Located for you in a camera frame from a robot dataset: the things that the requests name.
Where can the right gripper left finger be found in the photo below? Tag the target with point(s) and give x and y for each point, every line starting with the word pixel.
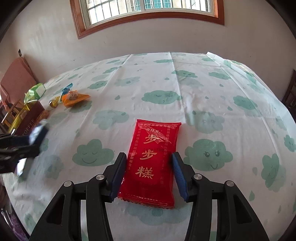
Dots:
pixel 61 219

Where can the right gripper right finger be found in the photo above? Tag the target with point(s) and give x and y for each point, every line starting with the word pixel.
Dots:
pixel 236 220

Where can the yellow red candy packet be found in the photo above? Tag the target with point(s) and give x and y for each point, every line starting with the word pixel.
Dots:
pixel 55 102

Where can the orange fried snack packet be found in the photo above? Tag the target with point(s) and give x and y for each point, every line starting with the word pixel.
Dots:
pixel 73 97

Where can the blue candy packet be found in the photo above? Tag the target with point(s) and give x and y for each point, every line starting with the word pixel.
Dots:
pixel 67 89

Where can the red rice cake packet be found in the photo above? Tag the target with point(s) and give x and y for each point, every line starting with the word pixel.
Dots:
pixel 148 178

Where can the clear brown pastry packet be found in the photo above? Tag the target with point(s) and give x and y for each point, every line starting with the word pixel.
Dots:
pixel 44 115

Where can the wooden chair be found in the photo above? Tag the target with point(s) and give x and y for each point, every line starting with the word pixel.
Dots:
pixel 8 118

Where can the red gold toffee tin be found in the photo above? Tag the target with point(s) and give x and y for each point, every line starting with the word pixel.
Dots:
pixel 27 118

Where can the green tissue pack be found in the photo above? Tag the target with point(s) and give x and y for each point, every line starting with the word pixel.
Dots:
pixel 34 93

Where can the pink cloth covered furniture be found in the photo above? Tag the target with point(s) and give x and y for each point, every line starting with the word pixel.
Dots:
pixel 16 82

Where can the cloud pattern tablecloth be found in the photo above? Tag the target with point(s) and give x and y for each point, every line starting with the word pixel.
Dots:
pixel 233 127

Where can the dark wooden cabinet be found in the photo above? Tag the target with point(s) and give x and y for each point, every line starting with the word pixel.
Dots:
pixel 289 97

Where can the wooden framed window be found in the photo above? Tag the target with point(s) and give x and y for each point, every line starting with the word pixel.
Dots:
pixel 92 16

